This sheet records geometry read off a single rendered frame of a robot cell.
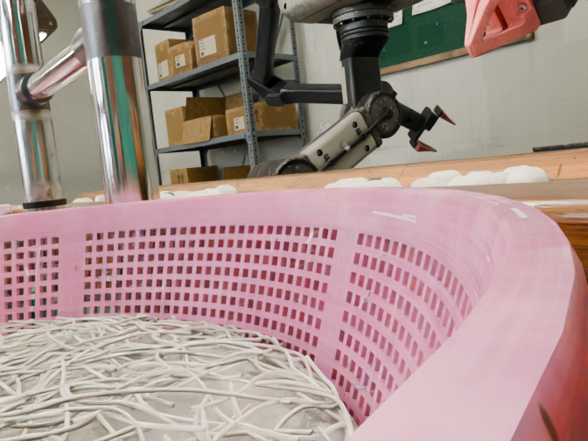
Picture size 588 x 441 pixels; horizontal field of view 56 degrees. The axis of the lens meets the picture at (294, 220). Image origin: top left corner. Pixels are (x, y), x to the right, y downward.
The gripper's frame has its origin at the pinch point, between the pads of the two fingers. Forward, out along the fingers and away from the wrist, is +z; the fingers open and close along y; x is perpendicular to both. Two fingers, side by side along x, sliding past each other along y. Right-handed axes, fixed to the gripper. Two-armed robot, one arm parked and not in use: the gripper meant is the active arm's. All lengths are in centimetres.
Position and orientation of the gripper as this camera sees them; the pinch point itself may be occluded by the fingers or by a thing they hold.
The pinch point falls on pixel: (474, 45)
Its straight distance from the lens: 52.4
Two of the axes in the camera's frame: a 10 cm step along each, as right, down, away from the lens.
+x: 5.8, 6.8, 4.5
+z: -5.3, 7.4, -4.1
